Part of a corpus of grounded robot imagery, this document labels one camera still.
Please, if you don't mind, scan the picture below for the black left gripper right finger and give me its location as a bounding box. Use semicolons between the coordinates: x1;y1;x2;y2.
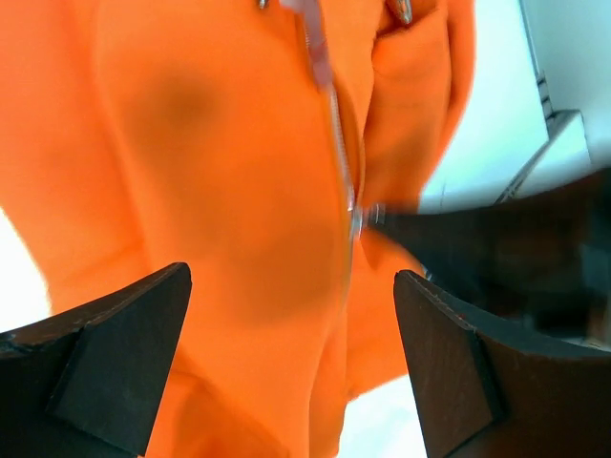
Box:
393;270;610;457

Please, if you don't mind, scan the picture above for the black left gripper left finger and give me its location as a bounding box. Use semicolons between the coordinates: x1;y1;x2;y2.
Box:
1;262;192;458

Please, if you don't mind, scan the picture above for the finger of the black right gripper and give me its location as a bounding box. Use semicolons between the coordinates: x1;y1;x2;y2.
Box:
376;169;610;334

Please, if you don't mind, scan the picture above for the orange jacket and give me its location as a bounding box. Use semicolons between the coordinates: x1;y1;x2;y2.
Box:
1;1;475;457

